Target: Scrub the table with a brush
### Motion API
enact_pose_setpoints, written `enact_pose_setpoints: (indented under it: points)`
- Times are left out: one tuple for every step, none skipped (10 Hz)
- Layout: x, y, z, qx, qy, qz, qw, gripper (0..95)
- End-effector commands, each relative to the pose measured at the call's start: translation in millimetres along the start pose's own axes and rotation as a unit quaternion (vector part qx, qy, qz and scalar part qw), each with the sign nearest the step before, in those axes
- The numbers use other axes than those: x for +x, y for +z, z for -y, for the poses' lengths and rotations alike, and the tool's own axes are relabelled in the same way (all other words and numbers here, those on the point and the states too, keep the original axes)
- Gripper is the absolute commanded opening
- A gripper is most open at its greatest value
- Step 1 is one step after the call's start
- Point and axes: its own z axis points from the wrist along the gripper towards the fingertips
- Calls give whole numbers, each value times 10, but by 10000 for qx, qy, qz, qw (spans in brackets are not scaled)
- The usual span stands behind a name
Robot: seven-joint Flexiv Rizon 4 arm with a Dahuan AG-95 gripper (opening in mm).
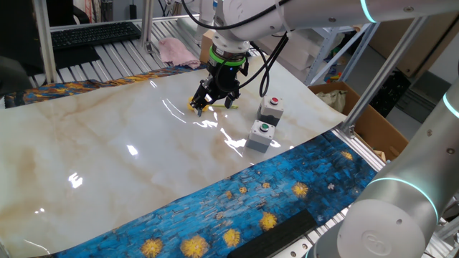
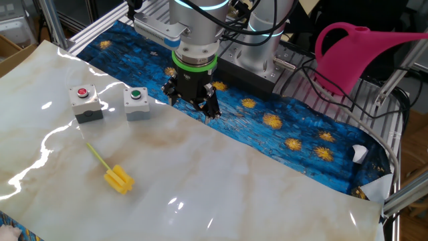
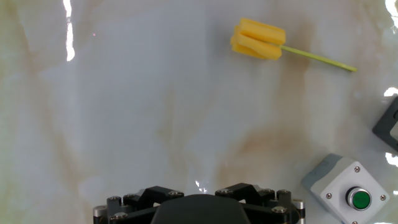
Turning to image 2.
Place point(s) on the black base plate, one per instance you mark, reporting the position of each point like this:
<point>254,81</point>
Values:
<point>247,82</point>

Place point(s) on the glossy marble pattern sheet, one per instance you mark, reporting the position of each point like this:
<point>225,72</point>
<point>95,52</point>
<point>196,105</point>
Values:
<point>200,184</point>

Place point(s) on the aluminium frame profile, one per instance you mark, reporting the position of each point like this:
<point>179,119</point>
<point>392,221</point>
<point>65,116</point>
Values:
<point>408,197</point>

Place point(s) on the aluminium frame post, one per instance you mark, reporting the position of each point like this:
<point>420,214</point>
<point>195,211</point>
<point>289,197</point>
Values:
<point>53,23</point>

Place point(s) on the pink plastic watering can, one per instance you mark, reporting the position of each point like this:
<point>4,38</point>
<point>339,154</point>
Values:
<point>341,63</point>

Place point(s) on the blue starry painting cloth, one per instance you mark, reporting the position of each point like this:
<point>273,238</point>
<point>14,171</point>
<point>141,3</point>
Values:
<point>284,134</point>

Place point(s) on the clear plastic storage box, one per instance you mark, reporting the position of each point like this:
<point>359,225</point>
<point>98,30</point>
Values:
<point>15,26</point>

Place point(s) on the open cardboard box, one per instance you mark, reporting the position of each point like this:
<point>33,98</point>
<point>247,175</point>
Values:
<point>16,60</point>

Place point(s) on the yellow sponge brush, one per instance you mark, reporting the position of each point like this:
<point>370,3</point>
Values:
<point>118,180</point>

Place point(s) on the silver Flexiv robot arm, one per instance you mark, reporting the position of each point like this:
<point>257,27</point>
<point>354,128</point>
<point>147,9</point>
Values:
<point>197,26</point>

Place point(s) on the pink fluffy cloth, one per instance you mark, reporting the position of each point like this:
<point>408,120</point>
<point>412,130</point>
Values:
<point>6,234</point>

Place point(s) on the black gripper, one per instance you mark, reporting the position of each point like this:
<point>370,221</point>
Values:
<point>192,83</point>

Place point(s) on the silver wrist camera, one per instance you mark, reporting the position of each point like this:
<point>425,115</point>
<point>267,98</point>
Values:
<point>157,30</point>

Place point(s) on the red push button box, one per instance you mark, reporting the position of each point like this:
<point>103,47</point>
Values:
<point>85,107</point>

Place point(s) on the green push button box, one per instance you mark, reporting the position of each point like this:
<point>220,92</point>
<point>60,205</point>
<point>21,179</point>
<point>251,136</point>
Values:
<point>136,107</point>

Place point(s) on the aluminium diagonal brace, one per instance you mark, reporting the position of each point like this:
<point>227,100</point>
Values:
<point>398,73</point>

